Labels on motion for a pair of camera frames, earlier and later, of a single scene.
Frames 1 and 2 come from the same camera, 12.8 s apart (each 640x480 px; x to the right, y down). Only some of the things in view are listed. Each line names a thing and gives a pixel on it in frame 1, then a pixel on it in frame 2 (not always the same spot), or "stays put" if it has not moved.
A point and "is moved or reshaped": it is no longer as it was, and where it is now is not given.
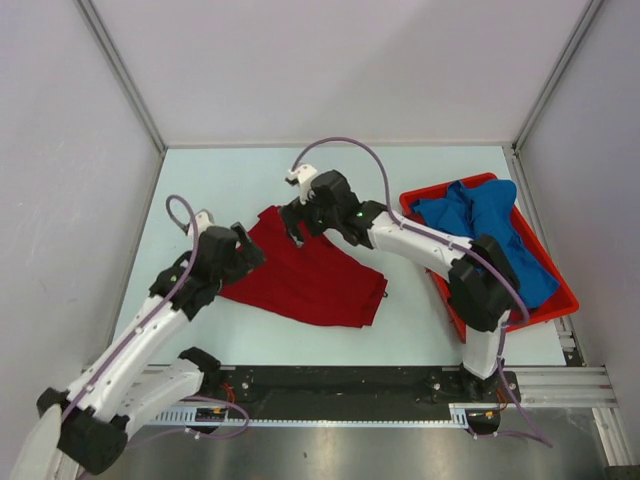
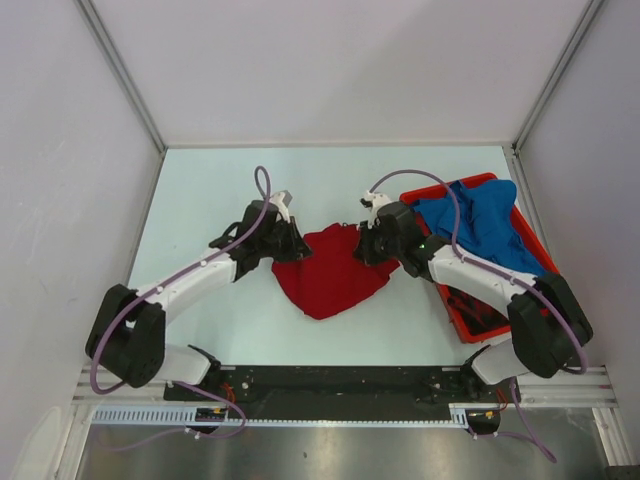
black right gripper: x=292 y=215 → x=363 y=251
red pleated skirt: x=325 y=282 is moved or reshaped
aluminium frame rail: x=578 y=385 stays put
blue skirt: x=487 y=208 stays put
